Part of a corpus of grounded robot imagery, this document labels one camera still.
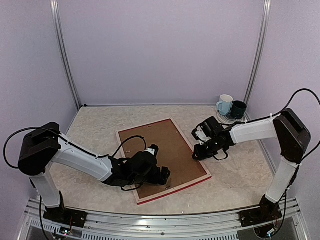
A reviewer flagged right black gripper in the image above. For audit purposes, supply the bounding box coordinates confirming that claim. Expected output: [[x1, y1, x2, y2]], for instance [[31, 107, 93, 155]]
[[193, 136, 225, 161]]

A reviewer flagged wooden red picture frame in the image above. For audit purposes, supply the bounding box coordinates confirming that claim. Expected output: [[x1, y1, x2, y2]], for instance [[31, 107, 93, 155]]
[[116, 117, 213, 206]]

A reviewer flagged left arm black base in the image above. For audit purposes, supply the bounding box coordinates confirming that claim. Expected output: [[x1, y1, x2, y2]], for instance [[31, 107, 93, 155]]
[[43, 191, 88, 228]]

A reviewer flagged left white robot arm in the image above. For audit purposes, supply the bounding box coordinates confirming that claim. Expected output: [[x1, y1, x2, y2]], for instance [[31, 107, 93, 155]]
[[18, 122, 171, 223]]

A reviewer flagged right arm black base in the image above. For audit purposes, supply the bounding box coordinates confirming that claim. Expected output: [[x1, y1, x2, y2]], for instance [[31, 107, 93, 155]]
[[238, 195, 283, 228]]

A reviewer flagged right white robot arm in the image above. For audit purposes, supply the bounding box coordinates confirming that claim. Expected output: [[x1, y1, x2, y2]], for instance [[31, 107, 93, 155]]
[[191, 108, 311, 222]]

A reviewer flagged white coaster plate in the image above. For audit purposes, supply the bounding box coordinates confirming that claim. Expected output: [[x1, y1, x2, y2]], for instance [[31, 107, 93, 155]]
[[215, 108, 249, 125]]

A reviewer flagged light blue mug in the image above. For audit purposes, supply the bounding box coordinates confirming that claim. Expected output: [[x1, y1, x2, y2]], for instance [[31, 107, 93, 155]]
[[216, 94, 234, 116]]

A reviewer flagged dark green mug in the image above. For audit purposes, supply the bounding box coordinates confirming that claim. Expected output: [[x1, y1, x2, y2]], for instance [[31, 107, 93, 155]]
[[230, 100, 247, 120]]

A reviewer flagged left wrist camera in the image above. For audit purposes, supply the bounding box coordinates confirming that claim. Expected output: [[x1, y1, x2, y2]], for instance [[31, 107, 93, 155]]
[[146, 144, 159, 158]]

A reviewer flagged aluminium front rail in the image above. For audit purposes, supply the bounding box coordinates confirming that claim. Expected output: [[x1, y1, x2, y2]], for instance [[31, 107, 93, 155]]
[[14, 195, 310, 240]]

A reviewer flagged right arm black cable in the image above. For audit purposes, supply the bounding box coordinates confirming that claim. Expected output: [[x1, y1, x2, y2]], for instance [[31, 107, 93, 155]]
[[274, 88, 320, 161]]

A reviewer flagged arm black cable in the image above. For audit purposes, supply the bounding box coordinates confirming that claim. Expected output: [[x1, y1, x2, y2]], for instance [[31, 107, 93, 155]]
[[2, 127, 61, 170], [274, 88, 320, 161]]

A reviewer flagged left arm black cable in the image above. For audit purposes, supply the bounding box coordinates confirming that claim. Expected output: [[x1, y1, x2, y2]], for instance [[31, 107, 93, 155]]
[[2, 127, 61, 170]]

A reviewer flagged right aluminium corner post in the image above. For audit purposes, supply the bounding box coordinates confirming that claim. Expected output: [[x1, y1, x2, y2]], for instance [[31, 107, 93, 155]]
[[244, 0, 272, 105]]

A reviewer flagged aluminium corner post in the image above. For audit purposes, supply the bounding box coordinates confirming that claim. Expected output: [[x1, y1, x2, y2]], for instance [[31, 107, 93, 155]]
[[50, 0, 82, 110], [244, 0, 272, 105]]

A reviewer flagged left aluminium corner post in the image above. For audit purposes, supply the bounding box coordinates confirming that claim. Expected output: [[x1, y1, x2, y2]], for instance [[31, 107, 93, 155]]
[[50, 0, 82, 110]]

